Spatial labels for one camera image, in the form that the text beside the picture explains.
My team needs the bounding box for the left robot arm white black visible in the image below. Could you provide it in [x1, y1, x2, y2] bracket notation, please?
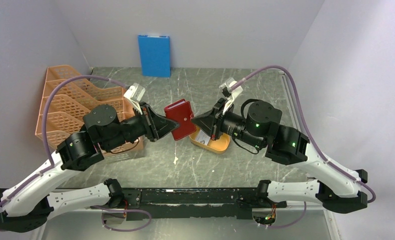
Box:
[0, 102, 180, 233]

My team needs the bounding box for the orange mesh file organizer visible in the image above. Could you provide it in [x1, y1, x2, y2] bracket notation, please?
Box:
[35, 65, 134, 151]

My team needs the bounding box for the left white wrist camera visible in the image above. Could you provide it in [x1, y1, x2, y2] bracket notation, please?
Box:
[123, 83, 146, 115]

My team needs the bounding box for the yellow oval tray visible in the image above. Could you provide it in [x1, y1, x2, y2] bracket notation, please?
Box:
[188, 127, 231, 154]

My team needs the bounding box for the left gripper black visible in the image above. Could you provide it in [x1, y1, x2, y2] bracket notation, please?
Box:
[102, 100, 180, 151]

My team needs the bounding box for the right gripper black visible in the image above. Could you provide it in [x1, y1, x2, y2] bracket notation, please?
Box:
[190, 98, 264, 149]

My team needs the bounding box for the silver VIP credit card stack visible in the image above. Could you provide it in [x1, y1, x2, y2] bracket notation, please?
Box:
[194, 129, 211, 146]

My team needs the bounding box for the red leather card holder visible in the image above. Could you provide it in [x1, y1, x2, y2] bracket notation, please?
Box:
[164, 98, 196, 141]

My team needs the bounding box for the blue folder against wall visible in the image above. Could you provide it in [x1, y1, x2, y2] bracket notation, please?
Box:
[137, 35, 171, 78]

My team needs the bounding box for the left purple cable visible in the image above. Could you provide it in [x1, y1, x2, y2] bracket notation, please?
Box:
[0, 74, 132, 232]

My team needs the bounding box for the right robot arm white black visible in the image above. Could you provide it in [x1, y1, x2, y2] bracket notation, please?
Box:
[191, 98, 369, 214]

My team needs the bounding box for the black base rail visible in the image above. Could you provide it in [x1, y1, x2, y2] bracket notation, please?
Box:
[119, 187, 287, 220]

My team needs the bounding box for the aluminium frame rail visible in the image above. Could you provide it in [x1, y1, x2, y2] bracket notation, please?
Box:
[278, 70, 305, 133]

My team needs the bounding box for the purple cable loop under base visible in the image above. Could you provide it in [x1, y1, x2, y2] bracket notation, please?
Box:
[91, 205, 152, 232]

